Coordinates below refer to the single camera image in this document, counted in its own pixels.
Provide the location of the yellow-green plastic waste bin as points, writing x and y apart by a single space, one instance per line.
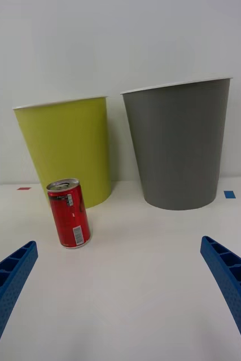
68 146

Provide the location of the red drink can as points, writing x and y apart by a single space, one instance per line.
70 215

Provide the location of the grey plastic waste bin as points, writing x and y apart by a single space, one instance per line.
179 144

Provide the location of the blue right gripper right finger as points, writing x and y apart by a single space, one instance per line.
233 279

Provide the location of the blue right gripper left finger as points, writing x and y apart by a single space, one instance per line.
4 285

